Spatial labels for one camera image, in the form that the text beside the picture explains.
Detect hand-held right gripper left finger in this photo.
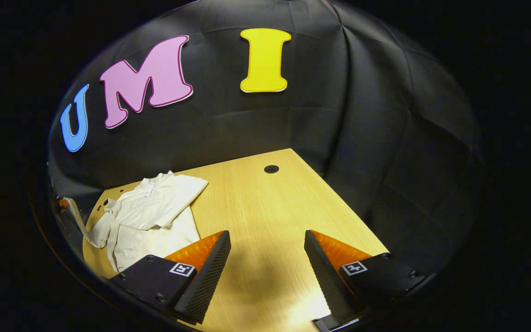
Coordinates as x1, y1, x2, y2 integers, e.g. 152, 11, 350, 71
109, 231, 231, 325

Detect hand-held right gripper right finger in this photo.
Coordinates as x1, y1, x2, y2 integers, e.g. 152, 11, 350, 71
304, 230, 427, 324

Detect white sweatshirt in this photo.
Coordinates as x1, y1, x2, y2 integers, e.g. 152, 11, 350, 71
63, 171, 209, 273

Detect black backdrop cloth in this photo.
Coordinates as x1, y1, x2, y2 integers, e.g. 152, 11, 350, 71
47, 0, 485, 277

